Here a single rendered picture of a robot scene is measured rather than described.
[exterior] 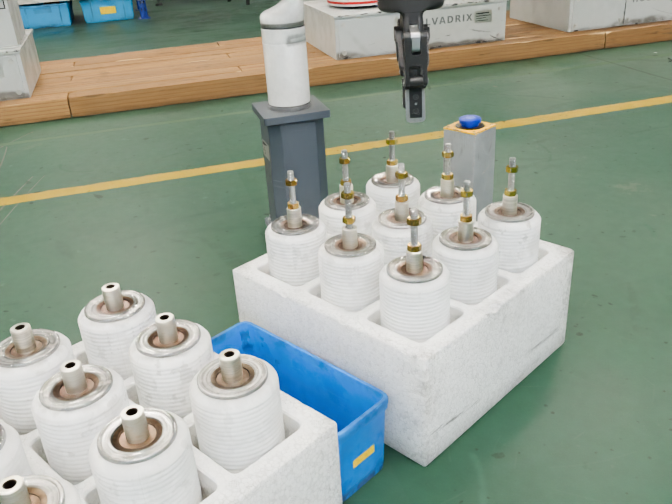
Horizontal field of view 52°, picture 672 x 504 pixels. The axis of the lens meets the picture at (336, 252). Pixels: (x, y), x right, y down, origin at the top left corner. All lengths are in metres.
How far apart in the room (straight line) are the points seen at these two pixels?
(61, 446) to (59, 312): 0.72
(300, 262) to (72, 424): 0.44
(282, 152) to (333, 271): 0.59
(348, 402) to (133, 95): 2.13
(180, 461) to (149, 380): 0.16
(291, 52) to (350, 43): 1.63
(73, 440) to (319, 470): 0.26
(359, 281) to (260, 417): 0.31
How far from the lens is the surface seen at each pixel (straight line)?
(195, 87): 2.94
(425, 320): 0.93
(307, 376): 1.03
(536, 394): 1.14
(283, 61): 1.50
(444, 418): 0.99
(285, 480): 0.77
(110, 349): 0.92
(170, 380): 0.82
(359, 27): 3.13
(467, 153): 1.30
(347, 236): 0.99
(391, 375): 0.94
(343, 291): 0.99
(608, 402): 1.15
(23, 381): 0.87
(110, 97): 2.93
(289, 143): 1.52
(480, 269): 1.00
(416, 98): 0.81
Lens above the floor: 0.70
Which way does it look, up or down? 27 degrees down
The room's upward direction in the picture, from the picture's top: 4 degrees counter-clockwise
